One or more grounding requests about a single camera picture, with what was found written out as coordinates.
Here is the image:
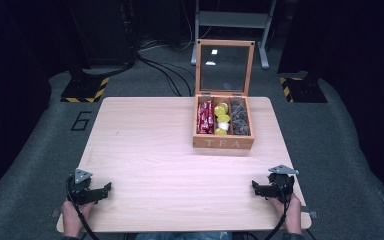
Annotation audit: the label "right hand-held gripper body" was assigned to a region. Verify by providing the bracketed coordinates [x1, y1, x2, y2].
[267, 164, 300, 205]

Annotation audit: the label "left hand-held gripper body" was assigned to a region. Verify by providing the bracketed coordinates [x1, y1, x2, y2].
[66, 168, 98, 206]

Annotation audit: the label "wooden box with glass lid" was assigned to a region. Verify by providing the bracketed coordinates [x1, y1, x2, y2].
[192, 38, 256, 150]

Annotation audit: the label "pile of dark grey packets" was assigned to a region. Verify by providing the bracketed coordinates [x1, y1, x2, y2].
[230, 99, 251, 136]

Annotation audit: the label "row of red packets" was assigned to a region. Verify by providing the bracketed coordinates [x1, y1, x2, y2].
[196, 99, 215, 135]

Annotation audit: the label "black base with striped tape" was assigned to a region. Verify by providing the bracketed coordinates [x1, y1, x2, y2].
[278, 76, 328, 104]
[60, 76, 110, 104]

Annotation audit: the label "grey metal stand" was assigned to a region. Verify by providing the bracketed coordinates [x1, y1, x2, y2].
[190, 0, 278, 70]

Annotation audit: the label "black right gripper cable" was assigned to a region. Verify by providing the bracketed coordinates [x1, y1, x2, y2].
[263, 181, 292, 240]

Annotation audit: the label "black floor cables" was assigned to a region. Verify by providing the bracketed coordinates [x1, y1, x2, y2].
[135, 53, 195, 98]

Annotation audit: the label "white floor cables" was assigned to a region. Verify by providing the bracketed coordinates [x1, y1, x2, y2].
[138, 0, 214, 53]

